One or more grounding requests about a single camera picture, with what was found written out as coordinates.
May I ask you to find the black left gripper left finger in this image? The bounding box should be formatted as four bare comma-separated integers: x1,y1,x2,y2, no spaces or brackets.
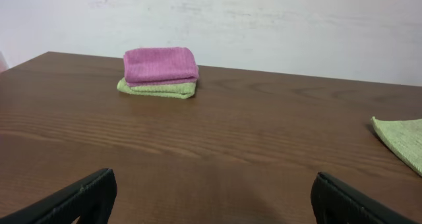
1,168,117,224

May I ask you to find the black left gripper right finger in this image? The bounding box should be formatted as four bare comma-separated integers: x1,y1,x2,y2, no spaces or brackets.
311,172,416,224

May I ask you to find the light green cloth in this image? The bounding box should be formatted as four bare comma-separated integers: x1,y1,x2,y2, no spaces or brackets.
371,117,421,176

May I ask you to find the folded green cloth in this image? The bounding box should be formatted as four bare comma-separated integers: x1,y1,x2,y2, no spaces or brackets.
117,78,196,99

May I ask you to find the folded pink cloth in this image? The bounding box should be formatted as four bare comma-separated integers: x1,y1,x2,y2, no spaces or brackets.
123,47,199,86

